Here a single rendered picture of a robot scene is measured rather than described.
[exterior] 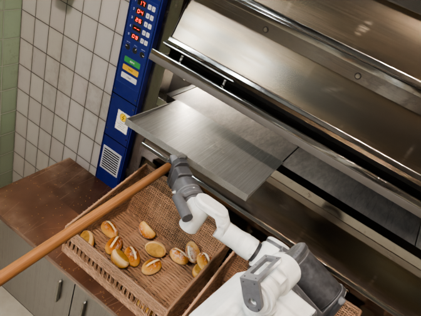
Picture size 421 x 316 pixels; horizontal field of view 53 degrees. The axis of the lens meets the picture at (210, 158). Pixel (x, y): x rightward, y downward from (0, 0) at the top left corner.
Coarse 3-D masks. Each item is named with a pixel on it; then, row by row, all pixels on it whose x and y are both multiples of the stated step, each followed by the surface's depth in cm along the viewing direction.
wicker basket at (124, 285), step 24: (144, 168) 198; (144, 192) 201; (168, 192) 196; (120, 216) 202; (168, 216) 197; (72, 240) 170; (96, 240) 186; (144, 240) 195; (168, 240) 198; (216, 240) 187; (96, 264) 167; (168, 264) 188; (192, 264) 193; (216, 264) 181; (120, 288) 171; (168, 288) 177; (192, 288) 166; (144, 312) 161; (168, 312) 152
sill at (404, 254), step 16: (160, 96) 186; (272, 176) 168; (288, 176) 165; (304, 192) 163; (320, 192) 163; (336, 208) 158; (352, 208) 161; (352, 224) 157; (368, 224) 156; (384, 240) 153; (400, 240) 154; (400, 256) 152; (416, 256) 149
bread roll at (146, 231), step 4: (140, 224) 196; (144, 224) 194; (140, 228) 195; (144, 228) 193; (148, 228) 193; (140, 232) 195; (144, 232) 193; (148, 232) 193; (152, 232) 193; (144, 236) 194; (148, 236) 193; (152, 236) 193
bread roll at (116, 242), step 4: (116, 236) 185; (112, 240) 182; (116, 240) 183; (120, 240) 184; (108, 244) 181; (112, 244) 181; (116, 244) 181; (120, 244) 184; (108, 248) 180; (112, 248) 180; (120, 248) 184; (108, 252) 180
